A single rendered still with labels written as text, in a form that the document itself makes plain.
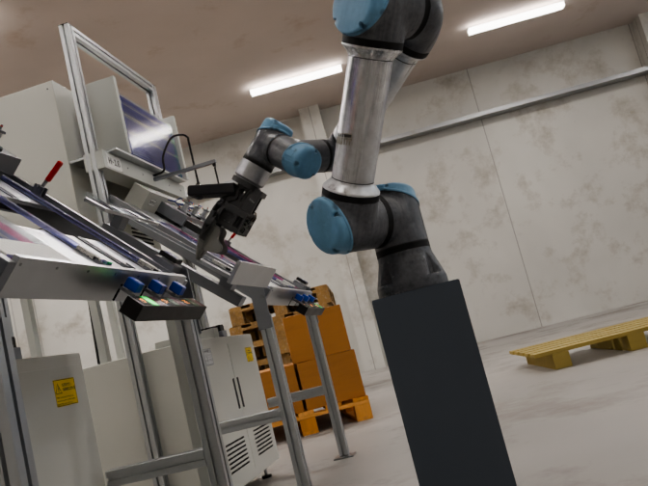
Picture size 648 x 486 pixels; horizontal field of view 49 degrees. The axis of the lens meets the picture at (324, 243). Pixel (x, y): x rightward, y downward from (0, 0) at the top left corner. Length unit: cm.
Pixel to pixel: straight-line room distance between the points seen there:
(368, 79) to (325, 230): 30
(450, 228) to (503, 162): 123
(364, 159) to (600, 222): 946
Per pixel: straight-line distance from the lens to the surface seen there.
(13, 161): 196
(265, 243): 1052
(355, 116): 135
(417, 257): 146
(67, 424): 179
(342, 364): 436
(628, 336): 473
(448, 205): 1043
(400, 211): 146
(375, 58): 134
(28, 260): 119
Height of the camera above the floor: 49
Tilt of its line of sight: 8 degrees up
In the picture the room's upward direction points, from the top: 14 degrees counter-clockwise
